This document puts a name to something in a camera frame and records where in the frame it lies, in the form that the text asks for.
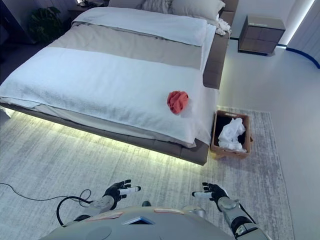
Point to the brown laundry basket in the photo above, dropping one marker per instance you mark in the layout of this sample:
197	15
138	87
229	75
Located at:
246	146

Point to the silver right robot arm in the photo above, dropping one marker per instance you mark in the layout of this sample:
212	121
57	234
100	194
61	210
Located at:
238	218

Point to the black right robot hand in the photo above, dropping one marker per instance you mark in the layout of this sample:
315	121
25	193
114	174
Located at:
216	192

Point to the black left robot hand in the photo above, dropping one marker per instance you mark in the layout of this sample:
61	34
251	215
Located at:
114	190

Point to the beige bed runner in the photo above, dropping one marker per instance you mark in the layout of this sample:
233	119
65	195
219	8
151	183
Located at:
130	46

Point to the crumpled cream cloth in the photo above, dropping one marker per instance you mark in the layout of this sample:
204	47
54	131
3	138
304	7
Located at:
223	26

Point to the green potted plant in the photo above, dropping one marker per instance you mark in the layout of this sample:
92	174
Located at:
45	23

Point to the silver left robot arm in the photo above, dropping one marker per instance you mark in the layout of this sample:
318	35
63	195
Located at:
100	205

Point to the silver robot torso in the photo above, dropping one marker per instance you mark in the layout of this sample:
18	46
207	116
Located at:
150	223

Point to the large bed with brown frame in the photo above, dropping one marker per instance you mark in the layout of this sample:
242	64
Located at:
140	75

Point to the white duvet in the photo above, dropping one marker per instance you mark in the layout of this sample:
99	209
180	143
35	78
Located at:
110	87

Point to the crumpled red garment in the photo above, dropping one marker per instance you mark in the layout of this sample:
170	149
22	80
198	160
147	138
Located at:
177	101

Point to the dark bedside table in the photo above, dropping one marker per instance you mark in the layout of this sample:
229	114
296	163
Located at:
78	10

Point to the patterned grey pillow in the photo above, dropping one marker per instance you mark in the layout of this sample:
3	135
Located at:
156	5

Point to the grey patterned rug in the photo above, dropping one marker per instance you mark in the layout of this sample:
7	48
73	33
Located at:
150	180

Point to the blue floor strip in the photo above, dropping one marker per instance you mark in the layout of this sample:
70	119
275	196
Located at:
303	53

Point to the crumpled white garment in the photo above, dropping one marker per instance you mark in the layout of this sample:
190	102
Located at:
233	135

